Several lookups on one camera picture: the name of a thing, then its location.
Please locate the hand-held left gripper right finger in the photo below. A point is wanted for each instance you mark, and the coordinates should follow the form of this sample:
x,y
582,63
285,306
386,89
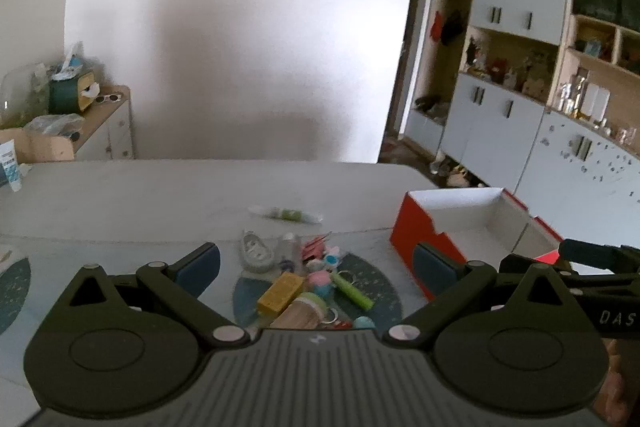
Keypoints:
x,y
432,269

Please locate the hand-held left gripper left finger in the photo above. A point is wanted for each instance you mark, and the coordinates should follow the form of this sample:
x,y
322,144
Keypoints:
x,y
200,264

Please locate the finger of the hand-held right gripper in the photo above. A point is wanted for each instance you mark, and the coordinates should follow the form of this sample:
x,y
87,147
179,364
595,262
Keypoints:
x,y
515,263
595,253

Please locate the red cardboard box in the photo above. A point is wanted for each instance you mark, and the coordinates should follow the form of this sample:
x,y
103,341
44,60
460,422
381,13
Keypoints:
x,y
420,227

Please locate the small white toy shoe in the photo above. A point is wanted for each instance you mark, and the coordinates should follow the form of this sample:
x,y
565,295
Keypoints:
x,y
256,252

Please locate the yellow block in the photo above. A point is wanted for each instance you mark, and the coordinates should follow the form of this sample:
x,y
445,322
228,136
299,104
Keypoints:
x,y
280,292

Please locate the small red trinket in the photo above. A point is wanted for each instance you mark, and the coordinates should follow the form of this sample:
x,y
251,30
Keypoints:
x,y
342,323

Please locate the person's right hand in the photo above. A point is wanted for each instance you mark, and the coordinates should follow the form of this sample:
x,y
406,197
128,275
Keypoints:
x,y
625,377

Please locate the dark teal speckled placemat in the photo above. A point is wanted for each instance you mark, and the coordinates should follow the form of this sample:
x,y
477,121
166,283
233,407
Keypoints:
x,y
15,297
385,287

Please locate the green tube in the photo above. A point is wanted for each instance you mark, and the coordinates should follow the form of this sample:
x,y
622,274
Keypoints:
x,y
352,291

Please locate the small teal round trinket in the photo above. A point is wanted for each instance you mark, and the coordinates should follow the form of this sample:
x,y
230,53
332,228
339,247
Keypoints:
x,y
364,323

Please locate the small clear bottle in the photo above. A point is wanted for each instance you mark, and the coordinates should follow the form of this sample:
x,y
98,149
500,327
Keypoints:
x,y
287,252

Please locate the pale sneakers pair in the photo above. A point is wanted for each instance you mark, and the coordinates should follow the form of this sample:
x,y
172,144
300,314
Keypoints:
x,y
457,178

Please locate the clear packet with green tube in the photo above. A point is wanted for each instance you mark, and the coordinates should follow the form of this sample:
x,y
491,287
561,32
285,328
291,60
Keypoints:
x,y
285,214

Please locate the grey slippers pair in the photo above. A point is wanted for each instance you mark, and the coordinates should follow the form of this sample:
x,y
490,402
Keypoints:
x,y
440,164

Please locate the pink and blue ball toy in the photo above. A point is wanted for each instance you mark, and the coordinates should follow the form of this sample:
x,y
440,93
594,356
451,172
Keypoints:
x,y
319,282

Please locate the row of glass bottles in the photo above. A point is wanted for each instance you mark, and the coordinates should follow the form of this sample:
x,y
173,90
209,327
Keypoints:
x,y
590,102

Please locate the dark shoes pile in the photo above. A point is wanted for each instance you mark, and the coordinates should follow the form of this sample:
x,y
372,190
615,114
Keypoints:
x,y
431,107

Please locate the white wooden-top sideboard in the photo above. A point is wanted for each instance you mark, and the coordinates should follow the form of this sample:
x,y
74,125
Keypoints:
x,y
107,127

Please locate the white sunglasses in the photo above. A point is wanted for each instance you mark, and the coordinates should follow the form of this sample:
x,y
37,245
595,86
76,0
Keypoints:
x,y
109,98

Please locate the brown cardboard box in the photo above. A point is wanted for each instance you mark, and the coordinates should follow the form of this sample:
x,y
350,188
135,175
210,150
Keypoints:
x,y
45,149

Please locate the row of shelf ornaments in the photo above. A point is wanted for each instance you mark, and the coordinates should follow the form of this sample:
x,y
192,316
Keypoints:
x,y
505,69

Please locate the crumpled clear plastic bag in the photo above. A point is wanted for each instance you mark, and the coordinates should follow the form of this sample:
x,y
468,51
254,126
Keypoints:
x,y
52,123

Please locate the teal tissue box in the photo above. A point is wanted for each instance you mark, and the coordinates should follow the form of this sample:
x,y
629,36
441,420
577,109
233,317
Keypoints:
x,y
67,97

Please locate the white and blue tube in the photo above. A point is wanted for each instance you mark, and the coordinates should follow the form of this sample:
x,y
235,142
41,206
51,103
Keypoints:
x,y
9,167

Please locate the white plastic bag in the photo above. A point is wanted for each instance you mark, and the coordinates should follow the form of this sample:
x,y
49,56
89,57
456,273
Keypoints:
x,y
72,59

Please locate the red hat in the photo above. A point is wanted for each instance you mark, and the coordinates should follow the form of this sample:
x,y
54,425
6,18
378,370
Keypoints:
x,y
437,27

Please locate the black hat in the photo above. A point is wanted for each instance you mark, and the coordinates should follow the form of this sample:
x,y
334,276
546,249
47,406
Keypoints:
x,y
454,27

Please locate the large clear plastic bag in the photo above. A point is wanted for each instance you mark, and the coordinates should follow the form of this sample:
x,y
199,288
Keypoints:
x,y
20,97

